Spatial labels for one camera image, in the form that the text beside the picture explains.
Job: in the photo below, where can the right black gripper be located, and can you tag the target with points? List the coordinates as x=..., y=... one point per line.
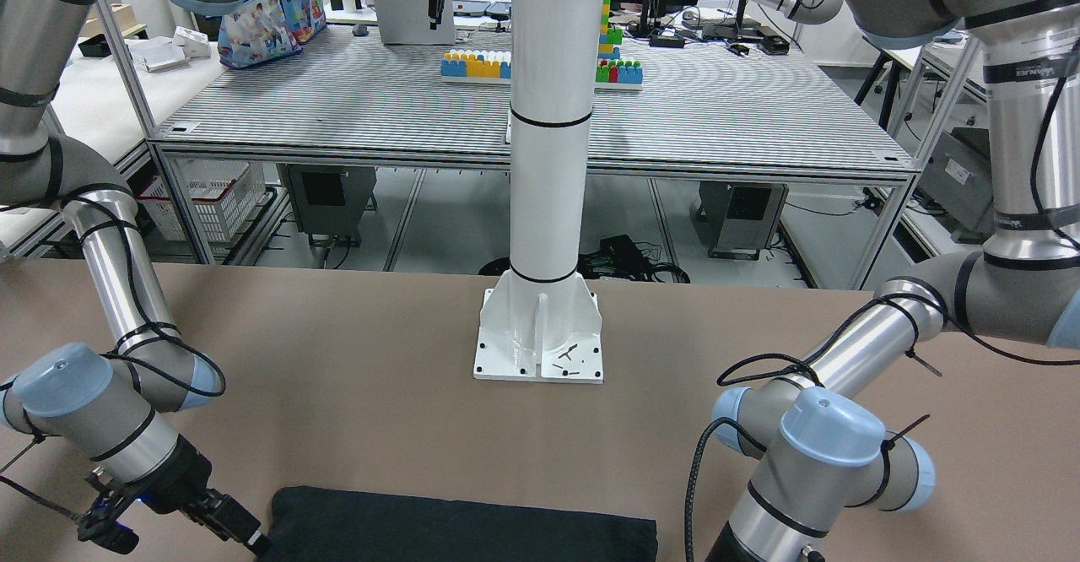
x=184, y=475

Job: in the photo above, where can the black printed t-shirt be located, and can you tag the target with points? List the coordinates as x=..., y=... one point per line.
x=314, y=524

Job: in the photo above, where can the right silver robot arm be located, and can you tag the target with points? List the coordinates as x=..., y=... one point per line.
x=110, y=405

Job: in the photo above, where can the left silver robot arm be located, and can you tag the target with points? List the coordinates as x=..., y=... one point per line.
x=819, y=452

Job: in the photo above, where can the white plastic basket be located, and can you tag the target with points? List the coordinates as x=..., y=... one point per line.
x=223, y=192

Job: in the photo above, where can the colourful toy block set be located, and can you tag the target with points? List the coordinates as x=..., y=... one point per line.
x=553, y=41

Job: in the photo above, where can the striped metal workbench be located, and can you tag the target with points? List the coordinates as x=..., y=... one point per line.
x=703, y=113

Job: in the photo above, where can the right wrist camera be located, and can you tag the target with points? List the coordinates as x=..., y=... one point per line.
x=100, y=524

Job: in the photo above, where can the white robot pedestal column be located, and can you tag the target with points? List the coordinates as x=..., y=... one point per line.
x=540, y=322

